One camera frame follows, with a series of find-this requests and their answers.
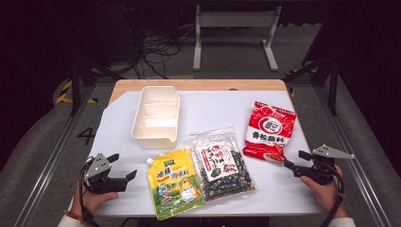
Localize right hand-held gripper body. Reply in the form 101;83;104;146
292;144;356;186

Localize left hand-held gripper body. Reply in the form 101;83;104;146
83;152;128;194

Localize red seasoning packet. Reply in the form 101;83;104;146
242;100;298;165

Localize yellow spout pouch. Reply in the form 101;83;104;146
146;148;206;221

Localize white plastic divided container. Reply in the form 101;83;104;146
131;85;181;149

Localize clear bag of dried seaweed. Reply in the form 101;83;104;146
184;127;257;202

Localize person's right hand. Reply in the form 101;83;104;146
299;165;348;219

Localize person's left hand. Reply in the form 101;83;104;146
70;188;119;219

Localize black metal stand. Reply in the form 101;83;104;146
69;56;126;117
283;51;340;117

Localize yellow black hazard tape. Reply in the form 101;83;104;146
55;79;98;105

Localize wooden table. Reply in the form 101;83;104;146
108;79;324;219

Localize white metal stand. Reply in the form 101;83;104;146
192;5;283;72

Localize left hand-held gripper cable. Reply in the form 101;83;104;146
78;156;102;227

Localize hand-held gripper cable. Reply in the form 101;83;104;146
78;156;102;227
320;164;347;227

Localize aluminium floor rail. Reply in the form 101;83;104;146
12;84;96;227
314;84;393;227

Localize right hand-held gripper cable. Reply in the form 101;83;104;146
320;164;347;227

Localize red bracelet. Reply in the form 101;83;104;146
63;210;85;224

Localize black floor cables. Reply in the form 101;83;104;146
133;26;183;80

